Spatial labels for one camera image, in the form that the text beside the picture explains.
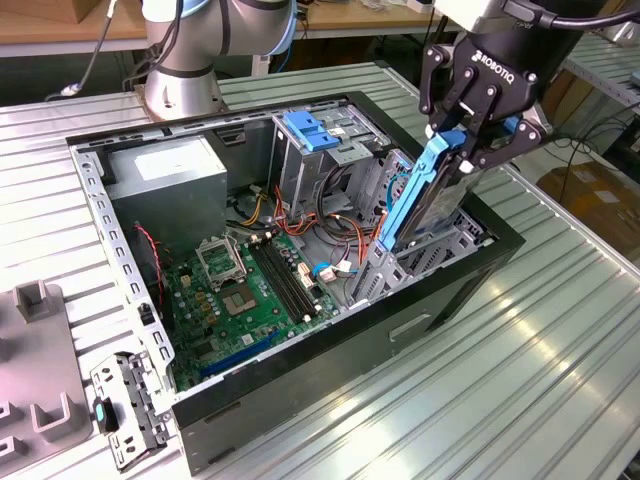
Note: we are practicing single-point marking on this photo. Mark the black RAM slot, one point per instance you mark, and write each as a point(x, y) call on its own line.
point(283, 281)
point(276, 283)
point(290, 278)
point(297, 275)

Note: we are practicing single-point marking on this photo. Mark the silver optical drive cage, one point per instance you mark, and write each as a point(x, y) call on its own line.
point(300, 175)

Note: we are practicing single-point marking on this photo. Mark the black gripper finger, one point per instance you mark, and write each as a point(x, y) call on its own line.
point(525, 135)
point(429, 85)

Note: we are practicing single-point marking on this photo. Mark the wooden desk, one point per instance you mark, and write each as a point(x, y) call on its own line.
point(50, 25)

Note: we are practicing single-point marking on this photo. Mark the blue expansion slot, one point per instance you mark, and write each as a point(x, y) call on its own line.
point(240, 356)

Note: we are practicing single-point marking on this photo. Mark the black open PC case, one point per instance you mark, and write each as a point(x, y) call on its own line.
point(300, 380)

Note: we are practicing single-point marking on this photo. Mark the blue plastic cage latch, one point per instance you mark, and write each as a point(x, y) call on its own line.
point(310, 132)

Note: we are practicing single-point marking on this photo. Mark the silver disk bay cage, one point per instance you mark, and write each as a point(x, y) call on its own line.
point(380, 272)

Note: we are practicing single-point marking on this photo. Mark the hinged metal card retainer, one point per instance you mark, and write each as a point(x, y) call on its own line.
point(125, 400)

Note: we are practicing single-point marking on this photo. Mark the grey parts rack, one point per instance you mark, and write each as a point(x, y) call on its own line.
point(40, 360)

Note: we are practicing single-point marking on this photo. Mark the hard disk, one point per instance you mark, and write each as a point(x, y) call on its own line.
point(405, 200)

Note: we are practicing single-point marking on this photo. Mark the green motherboard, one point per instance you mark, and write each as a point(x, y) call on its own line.
point(235, 345)

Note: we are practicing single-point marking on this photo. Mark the CPU socket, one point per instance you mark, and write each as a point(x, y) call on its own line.
point(239, 301)

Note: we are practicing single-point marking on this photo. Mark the slatted metal side table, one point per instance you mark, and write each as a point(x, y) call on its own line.
point(610, 70)

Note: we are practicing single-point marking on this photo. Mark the grey power supply box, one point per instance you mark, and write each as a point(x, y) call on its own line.
point(165, 200)

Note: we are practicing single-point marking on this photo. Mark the cardboard box with labels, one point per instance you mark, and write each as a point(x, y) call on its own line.
point(590, 200)

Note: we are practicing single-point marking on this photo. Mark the pale grey camera box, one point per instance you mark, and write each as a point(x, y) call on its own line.
point(470, 12)

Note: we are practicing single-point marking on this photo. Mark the plain brown cardboard box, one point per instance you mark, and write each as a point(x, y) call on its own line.
point(87, 7)

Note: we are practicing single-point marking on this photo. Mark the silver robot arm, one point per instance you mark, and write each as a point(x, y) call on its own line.
point(190, 75)

